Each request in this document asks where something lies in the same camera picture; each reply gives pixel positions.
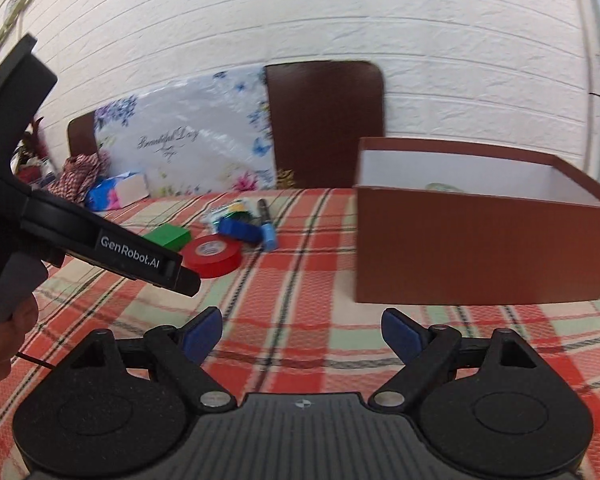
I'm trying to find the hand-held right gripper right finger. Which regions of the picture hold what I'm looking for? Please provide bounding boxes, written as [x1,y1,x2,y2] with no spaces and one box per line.
[370,307,531,412]

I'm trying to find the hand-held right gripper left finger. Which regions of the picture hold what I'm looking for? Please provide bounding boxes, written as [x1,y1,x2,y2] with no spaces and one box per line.
[77,306,236,413]

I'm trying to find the brown cardboard box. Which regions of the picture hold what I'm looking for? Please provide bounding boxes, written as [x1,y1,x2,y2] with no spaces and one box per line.
[352,136,600,306]

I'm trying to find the black marker with blue cap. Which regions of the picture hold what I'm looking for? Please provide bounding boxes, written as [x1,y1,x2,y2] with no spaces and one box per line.
[257,199,279,252]

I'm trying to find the red checked cloth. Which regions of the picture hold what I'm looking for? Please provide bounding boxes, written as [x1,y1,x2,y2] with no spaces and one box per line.
[47,152,106,203]

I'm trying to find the blue white tissue pack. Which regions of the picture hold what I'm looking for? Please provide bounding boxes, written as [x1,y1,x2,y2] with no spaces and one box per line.
[85,171,150,212]

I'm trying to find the red tape roll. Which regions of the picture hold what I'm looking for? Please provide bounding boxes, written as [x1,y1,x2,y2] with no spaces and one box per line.
[179,234,243,279]

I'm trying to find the small green box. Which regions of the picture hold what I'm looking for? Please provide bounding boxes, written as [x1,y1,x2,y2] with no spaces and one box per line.
[142,225,192,252]

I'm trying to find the green white packet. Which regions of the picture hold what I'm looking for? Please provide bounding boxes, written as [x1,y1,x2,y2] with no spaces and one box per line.
[202,200,253,226]

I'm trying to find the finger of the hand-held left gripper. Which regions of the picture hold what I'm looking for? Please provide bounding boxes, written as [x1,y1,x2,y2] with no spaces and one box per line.
[156,262,202,297]

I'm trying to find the blue block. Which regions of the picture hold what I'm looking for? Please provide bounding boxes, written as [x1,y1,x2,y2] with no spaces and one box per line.
[217,216,263,245]

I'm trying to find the red flowers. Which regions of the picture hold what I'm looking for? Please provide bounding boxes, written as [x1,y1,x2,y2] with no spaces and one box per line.
[10,117,56,186]

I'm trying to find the plaid blanket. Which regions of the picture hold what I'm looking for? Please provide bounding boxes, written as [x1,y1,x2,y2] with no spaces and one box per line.
[0,187,600,480]

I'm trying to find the black cable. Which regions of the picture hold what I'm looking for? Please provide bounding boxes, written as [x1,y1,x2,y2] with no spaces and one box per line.
[14,354,57,370]

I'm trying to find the beige wall conduit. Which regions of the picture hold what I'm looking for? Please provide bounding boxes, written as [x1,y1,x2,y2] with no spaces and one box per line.
[0,0,63,83]

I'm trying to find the brown board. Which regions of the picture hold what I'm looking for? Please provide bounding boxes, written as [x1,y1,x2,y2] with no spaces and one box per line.
[67,112,99,161]
[265,60,386,190]

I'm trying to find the person's left hand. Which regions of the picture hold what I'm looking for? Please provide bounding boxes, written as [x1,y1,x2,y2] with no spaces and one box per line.
[0,292,40,408]

